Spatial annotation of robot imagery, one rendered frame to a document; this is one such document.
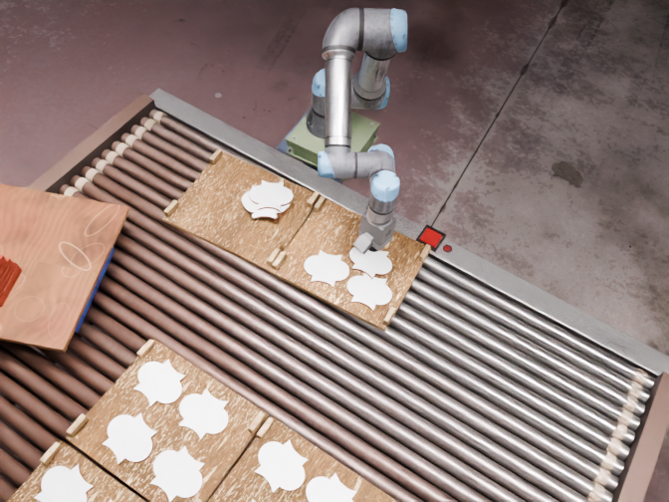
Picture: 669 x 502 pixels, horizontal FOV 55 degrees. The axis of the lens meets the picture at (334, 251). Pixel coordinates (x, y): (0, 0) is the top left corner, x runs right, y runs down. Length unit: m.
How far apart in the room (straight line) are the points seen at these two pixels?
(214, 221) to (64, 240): 0.46
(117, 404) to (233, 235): 0.64
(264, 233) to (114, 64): 2.35
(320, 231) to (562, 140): 2.22
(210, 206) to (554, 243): 1.95
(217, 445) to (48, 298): 0.64
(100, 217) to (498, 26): 3.30
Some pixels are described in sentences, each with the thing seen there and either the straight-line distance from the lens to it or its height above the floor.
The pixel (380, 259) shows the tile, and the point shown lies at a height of 0.95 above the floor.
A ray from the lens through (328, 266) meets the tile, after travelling 2.04.
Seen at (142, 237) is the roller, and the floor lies 0.92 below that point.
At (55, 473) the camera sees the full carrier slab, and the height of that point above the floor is 0.95.
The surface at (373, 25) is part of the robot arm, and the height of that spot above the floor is 1.54.
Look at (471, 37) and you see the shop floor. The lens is 4.56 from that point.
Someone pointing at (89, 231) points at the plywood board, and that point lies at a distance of 2.08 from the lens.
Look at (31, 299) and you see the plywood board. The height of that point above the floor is 1.04.
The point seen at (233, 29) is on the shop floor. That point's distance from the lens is 4.42.
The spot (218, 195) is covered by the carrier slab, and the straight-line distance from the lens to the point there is 2.23.
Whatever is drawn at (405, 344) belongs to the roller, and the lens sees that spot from 1.97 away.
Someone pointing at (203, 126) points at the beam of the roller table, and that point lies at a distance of 2.48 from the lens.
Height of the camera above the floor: 2.66
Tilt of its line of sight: 56 degrees down
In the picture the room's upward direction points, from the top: 6 degrees clockwise
